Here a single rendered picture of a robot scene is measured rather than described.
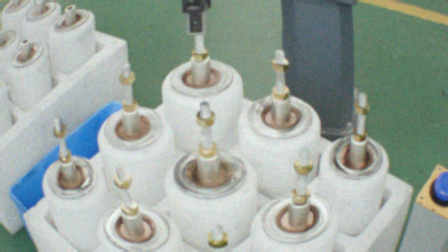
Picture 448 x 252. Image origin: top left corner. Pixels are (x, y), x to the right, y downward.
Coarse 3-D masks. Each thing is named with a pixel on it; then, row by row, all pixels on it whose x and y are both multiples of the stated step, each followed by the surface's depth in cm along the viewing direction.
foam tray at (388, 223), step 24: (312, 192) 87; (384, 192) 86; (408, 192) 84; (24, 216) 83; (48, 216) 85; (384, 216) 81; (48, 240) 80; (336, 240) 79; (360, 240) 79; (384, 240) 83
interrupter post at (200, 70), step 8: (208, 56) 91; (192, 64) 91; (200, 64) 90; (208, 64) 91; (192, 72) 92; (200, 72) 91; (208, 72) 91; (192, 80) 92; (200, 80) 92; (208, 80) 92
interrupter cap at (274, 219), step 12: (276, 204) 75; (288, 204) 75; (312, 204) 75; (324, 204) 74; (264, 216) 74; (276, 216) 74; (312, 216) 74; (324, 216) 73; (264, 228) 72; (276, 228) 72; (288, 228) 72; (300, 228) 72; (312, 228) 72; (324, 228) 71; (276, 240) 71; (288, 240) 70; (300, 240) 70
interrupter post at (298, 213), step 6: (294, 204) 71; (300, 204) 71; (306, 204) 71; (294, 210) 71; (300, 210) 71; (306, 210) 71; (288, 216) 73; (294, 216) 72; (300, 216) 72; (306, 216) 72; (288, 222) 73; (294, 222) 72; (300, 222) 72; (306, 222) 73
